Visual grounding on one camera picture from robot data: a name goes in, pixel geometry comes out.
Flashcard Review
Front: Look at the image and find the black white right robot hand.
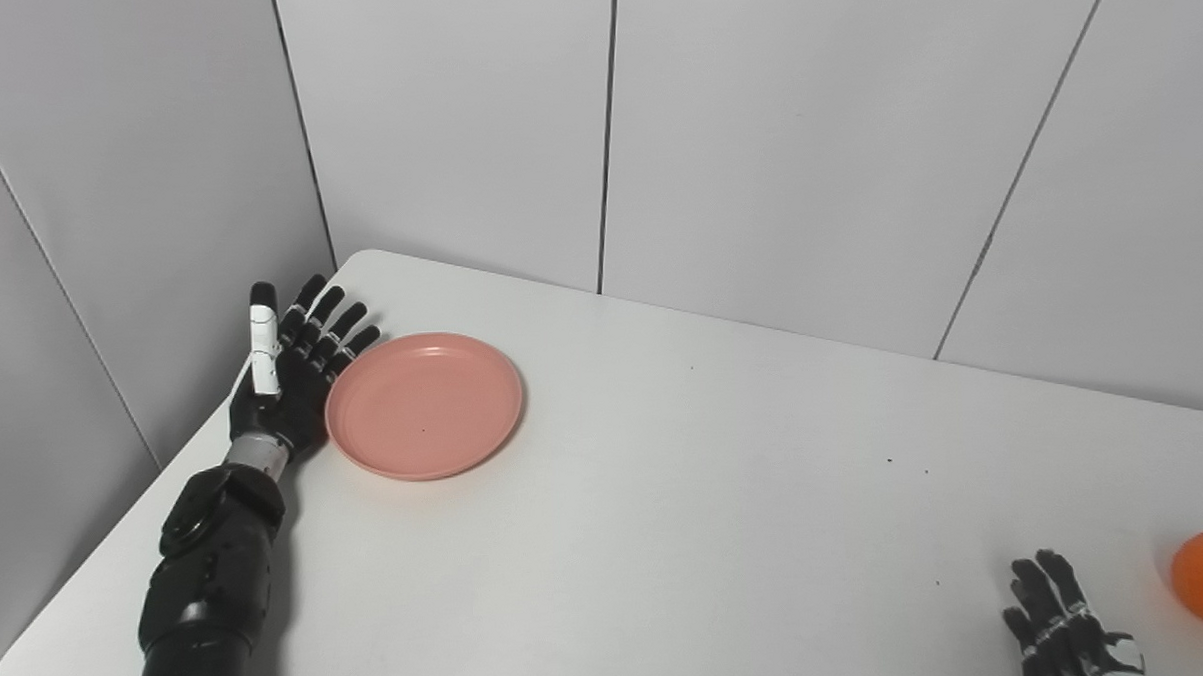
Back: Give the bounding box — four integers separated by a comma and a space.
1000, 545, 1146, 676

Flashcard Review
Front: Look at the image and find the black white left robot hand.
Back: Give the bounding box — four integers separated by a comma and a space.
223, 273, 387, 463

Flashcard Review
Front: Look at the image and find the pink round plate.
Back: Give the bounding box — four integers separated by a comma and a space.
322, 329, 527, 485

